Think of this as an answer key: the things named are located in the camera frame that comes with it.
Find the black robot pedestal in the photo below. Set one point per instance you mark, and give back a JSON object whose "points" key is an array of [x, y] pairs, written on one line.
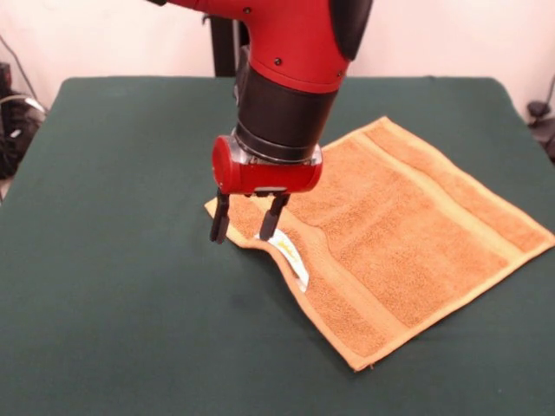
{"points": [[225, 47]]}

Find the black floor stand base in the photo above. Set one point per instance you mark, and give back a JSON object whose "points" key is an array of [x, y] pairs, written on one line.
{"points": [[544, 130]]}

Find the yellow terry towel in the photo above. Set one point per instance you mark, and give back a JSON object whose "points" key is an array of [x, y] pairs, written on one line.
{"points": [[412, 242]]}

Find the dark green table cloth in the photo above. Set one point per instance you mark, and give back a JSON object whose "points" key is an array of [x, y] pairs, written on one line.
{"points": [[130, 260]]}

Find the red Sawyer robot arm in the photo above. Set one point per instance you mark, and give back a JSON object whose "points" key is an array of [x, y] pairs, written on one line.
{"points": [[295, 65]]}

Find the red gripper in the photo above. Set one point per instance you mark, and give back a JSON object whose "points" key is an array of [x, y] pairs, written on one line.
{"points": [[269, 175]]}

